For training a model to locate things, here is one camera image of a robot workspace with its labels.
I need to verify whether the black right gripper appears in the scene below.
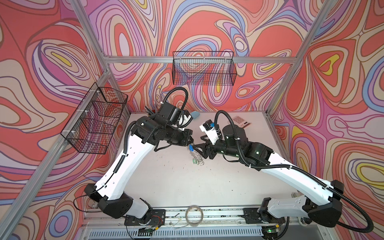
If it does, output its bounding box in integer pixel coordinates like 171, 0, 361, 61
192, 132, 242, 160

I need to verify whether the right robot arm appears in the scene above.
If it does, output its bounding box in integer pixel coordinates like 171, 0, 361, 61
194, 121, 344, 228

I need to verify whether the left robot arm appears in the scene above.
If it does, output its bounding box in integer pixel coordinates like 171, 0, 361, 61
84, 103, 194, 220

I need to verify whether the light blue spatula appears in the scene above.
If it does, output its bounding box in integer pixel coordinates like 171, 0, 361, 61
190, 111, 200, 119

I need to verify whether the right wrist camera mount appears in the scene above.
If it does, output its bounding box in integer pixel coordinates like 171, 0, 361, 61
200, 120, 222, 145

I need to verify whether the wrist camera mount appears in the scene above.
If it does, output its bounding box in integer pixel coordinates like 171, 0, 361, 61
200, 120, 222, 145
177, 110, 193, 129

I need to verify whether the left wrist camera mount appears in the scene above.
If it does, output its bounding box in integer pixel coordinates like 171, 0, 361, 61
177, 110, 193, 129

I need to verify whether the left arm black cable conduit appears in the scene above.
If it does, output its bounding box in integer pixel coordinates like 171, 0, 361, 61
161, 86, 190, 112

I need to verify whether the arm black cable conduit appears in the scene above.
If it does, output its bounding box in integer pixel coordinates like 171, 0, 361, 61
161, 86, 190, 112
214, 110, 375, 234

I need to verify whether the black wire basket back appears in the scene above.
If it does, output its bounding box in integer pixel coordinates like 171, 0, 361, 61
172, 51, 238, 86

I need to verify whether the black wire basket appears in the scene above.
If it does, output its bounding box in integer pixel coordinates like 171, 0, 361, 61
61, 83, 128, 155
172, 51, 238, 86

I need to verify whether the coiled clear cable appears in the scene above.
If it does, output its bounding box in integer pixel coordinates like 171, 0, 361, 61
184, 204, 205, 228

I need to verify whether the black wire basket left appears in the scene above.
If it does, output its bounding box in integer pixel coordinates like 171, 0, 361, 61
61, 83, 128, 155

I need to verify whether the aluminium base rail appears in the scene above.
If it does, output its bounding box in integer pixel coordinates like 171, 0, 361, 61
75, 206, 335, 240

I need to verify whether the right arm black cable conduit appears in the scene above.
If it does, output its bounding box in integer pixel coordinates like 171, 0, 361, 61
214, 110, 375, 234

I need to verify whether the aluminium frame post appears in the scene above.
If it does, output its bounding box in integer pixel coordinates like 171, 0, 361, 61
70, 0, 133, 114

